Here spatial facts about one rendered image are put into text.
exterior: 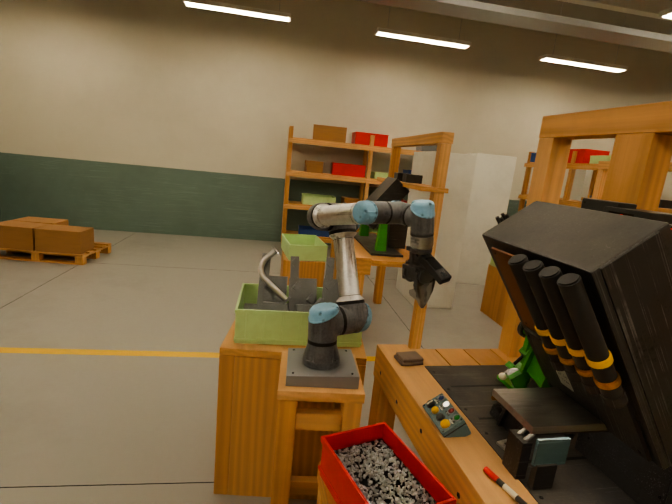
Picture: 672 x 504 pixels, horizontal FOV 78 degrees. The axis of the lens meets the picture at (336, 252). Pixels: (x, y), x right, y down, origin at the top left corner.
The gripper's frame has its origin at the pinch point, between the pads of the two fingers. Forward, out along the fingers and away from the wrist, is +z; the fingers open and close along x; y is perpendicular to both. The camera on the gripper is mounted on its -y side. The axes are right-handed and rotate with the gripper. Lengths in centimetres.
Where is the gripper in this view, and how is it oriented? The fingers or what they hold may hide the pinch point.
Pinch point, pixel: (424, 305)
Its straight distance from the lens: 144.6
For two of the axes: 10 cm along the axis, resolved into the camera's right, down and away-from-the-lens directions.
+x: -8.1, 2.1, -5.5
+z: 0.3, 9.5, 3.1
